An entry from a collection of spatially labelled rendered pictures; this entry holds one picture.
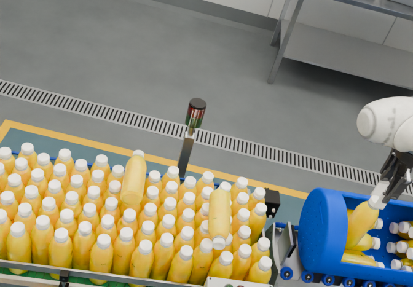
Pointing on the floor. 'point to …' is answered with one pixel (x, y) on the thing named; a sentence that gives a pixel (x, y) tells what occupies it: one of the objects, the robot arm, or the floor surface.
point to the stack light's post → (185, 154)
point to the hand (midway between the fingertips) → (381, 195)
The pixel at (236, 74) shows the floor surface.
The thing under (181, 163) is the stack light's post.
